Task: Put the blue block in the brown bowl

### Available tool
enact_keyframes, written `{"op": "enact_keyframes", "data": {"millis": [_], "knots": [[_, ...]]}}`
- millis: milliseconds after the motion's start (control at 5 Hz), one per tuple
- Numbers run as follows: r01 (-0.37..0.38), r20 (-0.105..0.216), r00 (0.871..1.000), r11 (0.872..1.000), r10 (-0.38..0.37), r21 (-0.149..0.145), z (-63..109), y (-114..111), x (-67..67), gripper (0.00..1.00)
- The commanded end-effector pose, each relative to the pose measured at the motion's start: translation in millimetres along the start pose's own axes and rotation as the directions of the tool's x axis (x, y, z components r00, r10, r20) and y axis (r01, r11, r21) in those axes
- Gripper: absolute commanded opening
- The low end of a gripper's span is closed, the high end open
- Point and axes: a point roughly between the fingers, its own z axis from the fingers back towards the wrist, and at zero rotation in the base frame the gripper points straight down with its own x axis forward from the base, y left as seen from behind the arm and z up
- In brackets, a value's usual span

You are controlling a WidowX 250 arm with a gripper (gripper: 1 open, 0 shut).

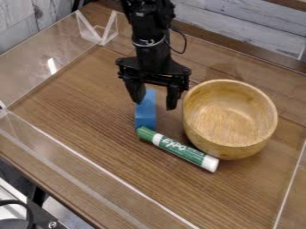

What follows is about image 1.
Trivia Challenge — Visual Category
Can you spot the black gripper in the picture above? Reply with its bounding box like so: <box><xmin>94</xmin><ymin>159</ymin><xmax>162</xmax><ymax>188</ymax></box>
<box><xmin>116</xmin><ymin>56</ymin><xmax>191</xmax><ymax>110</ymax></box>

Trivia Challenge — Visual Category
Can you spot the blue rectangular block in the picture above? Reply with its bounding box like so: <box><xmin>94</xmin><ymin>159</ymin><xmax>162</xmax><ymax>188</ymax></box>
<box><xmin>133</xmin><ymin>89</ymin><xmax>156</xmax><ymax>130</ymax></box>

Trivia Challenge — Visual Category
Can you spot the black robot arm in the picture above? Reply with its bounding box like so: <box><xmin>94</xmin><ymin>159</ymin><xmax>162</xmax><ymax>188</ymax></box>
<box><xmin>116</xmin><ymin>0</ymin><xmax>191</xmax><ymax>110</ymax></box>

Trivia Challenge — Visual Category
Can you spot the brown wooden bowl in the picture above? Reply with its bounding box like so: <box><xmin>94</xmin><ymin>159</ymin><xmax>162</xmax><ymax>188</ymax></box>
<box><xmin>182</xmin><ymin>79</ymin><xmax>277</xmax><ymax>160</ymax></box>

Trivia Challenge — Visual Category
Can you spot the green Expo marker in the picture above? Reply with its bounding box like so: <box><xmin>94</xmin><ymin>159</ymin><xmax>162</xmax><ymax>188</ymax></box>
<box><xmin>136</xmin><ymin>126</ymin><xmax>219</xmax><ymax>173</ymax></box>

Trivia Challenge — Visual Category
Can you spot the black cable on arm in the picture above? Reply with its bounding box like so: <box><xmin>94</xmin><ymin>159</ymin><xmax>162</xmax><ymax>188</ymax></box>
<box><xmin>164</xmin><ymin>26</ymin><xmax>188</xmax><ymax>55</ymax></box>

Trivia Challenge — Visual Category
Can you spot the clear acrylic corner bracket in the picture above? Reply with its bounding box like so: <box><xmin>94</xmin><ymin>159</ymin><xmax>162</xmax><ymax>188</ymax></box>
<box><xmin>74</xmin><ymin>11</ymin><xmax>118</xmax><ymax>46</ymax></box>

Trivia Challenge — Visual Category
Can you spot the clear acrylic front wall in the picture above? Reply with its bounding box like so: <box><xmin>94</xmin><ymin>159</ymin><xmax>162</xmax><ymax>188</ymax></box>
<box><xmin>0</xmin><ymin>101</ymin><xmax>197</xmax><ymax>229</ymax></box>

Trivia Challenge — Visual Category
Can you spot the black stand with cable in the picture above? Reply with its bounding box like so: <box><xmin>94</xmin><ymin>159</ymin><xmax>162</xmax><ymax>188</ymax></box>
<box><xmin>0</xmin><ymin>159</ymin><xmax>69</xmax><ymax>229</ymax></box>

